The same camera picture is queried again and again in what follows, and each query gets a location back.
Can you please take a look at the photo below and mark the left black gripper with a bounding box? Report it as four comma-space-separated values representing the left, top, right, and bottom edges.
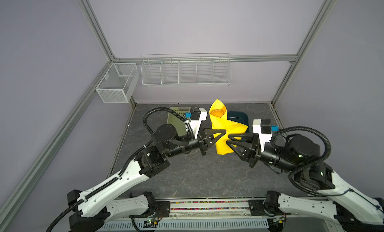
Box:
165, 125, 226, 159

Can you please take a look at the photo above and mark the yellow paper napkin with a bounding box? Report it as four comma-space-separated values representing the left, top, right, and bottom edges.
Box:
208, 99, 249, 156

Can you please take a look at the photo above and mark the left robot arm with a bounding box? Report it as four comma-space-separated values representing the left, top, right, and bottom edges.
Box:
47, 107, 226, 232

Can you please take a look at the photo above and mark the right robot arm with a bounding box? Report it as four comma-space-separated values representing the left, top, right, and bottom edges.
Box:
227, 126, 384, 232

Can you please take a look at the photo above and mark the teal plastic tray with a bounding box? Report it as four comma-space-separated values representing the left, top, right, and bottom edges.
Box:
227, 111, 249, 126

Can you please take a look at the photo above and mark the green plastic basket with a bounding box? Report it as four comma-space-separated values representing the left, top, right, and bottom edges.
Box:
167, 106, 191, 137

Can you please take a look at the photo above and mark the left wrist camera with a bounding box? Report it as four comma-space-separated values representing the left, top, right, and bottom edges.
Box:
186, 107, 208, 139

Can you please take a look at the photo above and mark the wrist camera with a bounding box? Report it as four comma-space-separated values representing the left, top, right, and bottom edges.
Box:
252, 119, 279, 152
186, 107, 208, 139

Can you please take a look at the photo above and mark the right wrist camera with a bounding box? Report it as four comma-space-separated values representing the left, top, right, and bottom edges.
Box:
252, 119, 279, 152

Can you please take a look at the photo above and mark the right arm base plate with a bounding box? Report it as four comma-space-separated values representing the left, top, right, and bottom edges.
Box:
248, 199, 286, 217

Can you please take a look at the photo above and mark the white wire wall rack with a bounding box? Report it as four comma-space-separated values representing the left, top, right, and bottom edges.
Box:
142, 53, 232, 86

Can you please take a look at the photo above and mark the white vented cable duct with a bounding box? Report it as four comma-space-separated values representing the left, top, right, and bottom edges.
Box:
98, 218, 270, 231

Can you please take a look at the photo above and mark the white mesh wall box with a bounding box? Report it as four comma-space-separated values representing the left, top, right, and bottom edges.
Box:
96, 63, 140, 104

